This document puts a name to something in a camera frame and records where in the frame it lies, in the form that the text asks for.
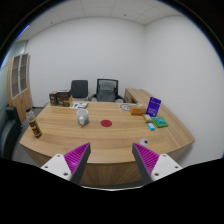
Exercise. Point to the wooden side desk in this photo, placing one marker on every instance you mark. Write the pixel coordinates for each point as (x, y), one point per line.
(136, 95)

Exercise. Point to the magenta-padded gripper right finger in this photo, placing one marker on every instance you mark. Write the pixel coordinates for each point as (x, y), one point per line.
(163, 165)

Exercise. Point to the small tan box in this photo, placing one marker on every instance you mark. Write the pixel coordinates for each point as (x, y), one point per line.
(147, 117)

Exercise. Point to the purple upright package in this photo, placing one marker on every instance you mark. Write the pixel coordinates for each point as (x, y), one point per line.
(153, 106)

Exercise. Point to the round grey desk grommet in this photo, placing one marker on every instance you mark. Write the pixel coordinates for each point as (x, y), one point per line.
(144, 141)

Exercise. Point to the white mug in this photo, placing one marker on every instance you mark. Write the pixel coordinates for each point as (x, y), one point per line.
(82, 116)

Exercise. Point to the wooden shelf cabinet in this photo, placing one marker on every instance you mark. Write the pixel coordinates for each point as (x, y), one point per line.
(20, 100)

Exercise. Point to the black office chair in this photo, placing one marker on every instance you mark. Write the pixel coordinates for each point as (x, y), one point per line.
(79, 88)

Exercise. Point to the large dark brown box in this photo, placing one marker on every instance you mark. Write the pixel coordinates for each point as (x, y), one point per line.
(63, 94)

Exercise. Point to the green flat box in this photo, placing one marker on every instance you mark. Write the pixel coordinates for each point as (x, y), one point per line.
(160, 122)

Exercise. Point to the clear black-capped drink bottle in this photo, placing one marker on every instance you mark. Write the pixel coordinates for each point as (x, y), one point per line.
(34, 126)

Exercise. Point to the small light blue box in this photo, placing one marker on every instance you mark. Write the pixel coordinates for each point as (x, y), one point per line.
(151, 126)

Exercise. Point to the flat round red coaster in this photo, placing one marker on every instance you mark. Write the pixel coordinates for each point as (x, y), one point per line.
(106, 123)

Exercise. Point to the orange-brown box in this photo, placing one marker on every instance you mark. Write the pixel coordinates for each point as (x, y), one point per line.
(137, 110)

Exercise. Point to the black sofa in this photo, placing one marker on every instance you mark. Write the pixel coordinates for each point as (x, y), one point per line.
(9, 133)

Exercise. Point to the grey mesh-back office chair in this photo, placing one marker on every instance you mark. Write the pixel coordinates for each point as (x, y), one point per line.
(106, 90)

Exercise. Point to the white green purple leaflet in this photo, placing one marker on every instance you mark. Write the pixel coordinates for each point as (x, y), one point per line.
(78, 105)

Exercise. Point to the tan cardboard box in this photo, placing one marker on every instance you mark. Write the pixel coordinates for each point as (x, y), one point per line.
(68, 102)

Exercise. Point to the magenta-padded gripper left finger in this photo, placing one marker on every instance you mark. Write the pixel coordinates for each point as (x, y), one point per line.
(60, 165)

